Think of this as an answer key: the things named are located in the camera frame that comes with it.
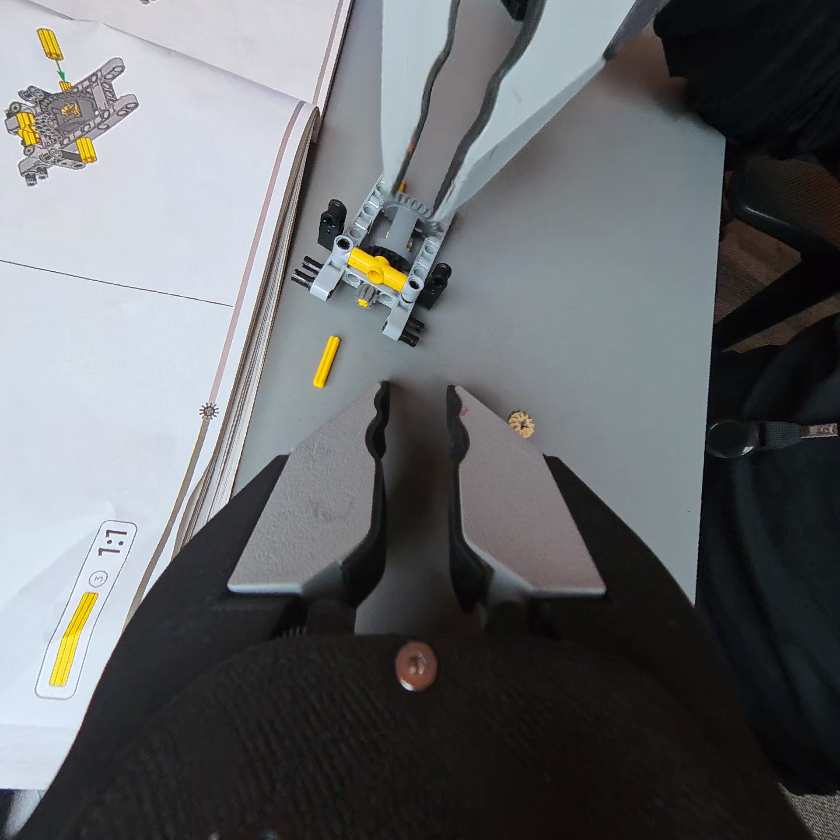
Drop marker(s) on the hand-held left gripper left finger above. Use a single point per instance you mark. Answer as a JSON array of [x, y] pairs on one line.
[[315, 512]]

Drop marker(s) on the black badge reel with clip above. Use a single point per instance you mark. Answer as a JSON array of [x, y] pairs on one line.
[[728, 438]]

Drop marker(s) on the short yellow lego axle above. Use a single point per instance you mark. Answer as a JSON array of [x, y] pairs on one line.
[[326, 361]]

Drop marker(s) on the grey lego frame assembly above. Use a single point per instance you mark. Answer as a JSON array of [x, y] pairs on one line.
[[331, 262]]

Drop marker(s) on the lego instruction booklet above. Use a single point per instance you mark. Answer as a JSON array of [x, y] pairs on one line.
[[131, 328]]

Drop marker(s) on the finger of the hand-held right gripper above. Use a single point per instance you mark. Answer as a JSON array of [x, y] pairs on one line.
[[544, 85], [407, 65]]

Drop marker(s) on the grey lego differential piece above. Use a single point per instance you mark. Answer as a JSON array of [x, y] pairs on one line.
[[401, 226]]

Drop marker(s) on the person's right forearm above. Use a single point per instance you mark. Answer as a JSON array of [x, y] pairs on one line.
[[748, 65]]

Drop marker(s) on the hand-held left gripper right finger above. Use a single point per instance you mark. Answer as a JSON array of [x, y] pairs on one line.
[[518, 518]]

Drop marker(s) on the tan lego bevel gear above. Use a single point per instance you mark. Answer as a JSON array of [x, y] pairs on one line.
[[523, 423]]

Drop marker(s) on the black office chair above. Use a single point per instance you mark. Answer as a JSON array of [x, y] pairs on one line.
[[781, 216]]

